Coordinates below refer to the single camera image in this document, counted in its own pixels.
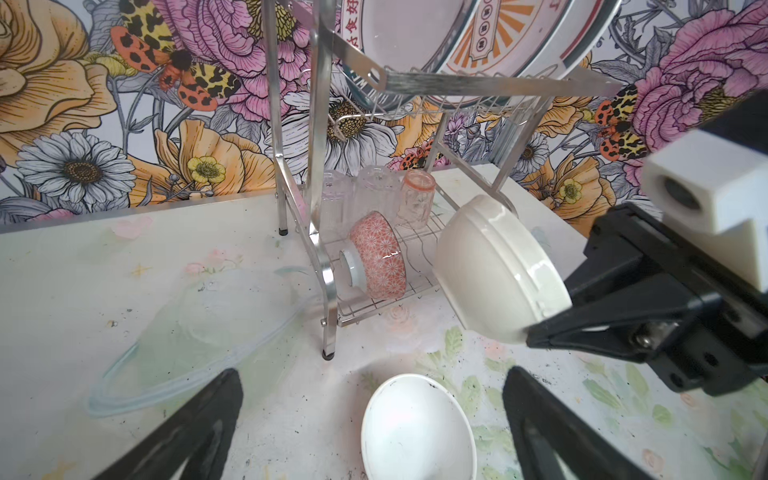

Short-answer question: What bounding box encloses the green rimmed plate right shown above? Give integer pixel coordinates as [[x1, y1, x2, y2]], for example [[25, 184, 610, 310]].
[[521, 0, 621, 80]]

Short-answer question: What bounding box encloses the pink patterned bowl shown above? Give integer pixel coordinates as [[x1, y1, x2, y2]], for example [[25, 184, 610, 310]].
[[339, 211, 407, 300]]

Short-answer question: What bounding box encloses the red patterned plate middle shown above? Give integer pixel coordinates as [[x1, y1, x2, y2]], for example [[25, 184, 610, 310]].
[[441, 0, 570, 76]]

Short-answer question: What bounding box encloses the chrome two-tier dish rack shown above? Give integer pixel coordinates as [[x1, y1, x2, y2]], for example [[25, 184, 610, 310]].
[[262, 1, 592, 359]]

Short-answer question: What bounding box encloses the clear drinking glass left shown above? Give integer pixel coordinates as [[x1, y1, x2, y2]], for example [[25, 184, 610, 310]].
[[320, 171, 355, 243]]

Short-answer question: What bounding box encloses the orange bowl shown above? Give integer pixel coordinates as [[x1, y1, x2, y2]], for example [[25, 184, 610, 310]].
[[360, 374, 478, 480]]

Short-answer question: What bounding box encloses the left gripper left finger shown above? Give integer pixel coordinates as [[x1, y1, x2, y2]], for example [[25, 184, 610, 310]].
[[97, 368, 244, 480]]

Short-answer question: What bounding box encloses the clear drinking glass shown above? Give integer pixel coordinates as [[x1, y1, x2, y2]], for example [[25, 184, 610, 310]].
[[320, 171, 355, 243], [353, 166, 401, 224]]

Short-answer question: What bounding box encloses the clear plastic lid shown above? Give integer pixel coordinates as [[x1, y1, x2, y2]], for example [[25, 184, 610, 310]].
[[87, 265, 317, 417]]

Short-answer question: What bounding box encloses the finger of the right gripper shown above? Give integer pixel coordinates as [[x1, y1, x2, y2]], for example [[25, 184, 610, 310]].
[[565, 236, 660, 303], [526, 290, 722, 363]]

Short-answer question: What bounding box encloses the white plate left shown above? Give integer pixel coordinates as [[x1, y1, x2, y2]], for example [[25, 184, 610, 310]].
[[338, 0, 478, 73]]

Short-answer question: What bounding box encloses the cream white bowl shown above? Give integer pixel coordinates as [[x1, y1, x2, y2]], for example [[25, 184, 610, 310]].
[[433, 194, 572, 344]]

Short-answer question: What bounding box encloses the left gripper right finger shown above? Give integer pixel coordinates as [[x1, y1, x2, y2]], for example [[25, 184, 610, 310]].
[[502, 366, 650, 479]]

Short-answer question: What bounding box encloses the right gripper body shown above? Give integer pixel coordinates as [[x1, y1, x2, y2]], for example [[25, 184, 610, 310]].
[[590, 205, 767, 396]]

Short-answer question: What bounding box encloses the pink drinking glass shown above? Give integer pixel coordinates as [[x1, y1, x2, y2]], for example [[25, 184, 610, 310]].
[[398, 169, 437, 230]]

